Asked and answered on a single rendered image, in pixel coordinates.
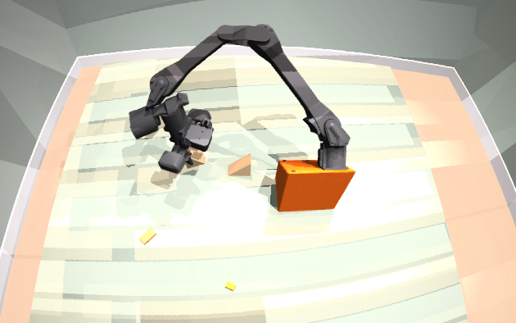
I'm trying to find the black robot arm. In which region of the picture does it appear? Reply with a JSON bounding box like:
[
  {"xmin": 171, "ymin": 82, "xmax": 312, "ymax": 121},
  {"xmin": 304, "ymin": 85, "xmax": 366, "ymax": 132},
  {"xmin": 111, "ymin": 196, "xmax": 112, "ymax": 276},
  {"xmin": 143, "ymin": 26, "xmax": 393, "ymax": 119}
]
[{"xmin": 129, "ymin": 25, "xmax": 351, "ymax": 171}]

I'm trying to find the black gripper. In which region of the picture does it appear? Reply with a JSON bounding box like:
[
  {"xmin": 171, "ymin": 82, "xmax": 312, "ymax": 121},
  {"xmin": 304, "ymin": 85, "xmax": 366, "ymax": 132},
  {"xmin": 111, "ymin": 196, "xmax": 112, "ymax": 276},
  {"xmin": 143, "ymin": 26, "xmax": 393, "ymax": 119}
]
[{"xmin": 158, "ymin": 108, "xmax": 211, "ymax": 174}]

